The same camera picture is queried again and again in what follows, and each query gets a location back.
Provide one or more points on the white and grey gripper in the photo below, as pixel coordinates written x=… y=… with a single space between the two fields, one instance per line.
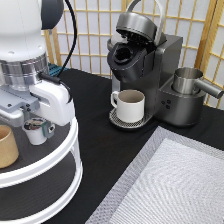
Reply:
x=45 y=99

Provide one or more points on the white coffee pod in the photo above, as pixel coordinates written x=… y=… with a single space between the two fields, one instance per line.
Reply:
x=33 y=130

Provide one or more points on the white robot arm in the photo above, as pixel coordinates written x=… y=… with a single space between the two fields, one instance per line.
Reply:
x=25 y=84

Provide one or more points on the white ceramic coffee mug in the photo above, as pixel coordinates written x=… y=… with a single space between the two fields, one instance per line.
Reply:
x=129 y=105

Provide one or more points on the grey coffee machine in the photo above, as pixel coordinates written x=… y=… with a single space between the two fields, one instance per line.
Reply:
x=142 y=57

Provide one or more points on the white two-tier round shelf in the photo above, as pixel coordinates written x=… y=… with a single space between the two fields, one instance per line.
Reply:
x=44 y=178

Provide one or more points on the grey woven placemat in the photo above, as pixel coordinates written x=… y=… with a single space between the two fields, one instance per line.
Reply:
x=172 y=180

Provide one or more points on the steel milk frother jug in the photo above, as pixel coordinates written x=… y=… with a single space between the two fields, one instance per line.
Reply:
x=189 y=81

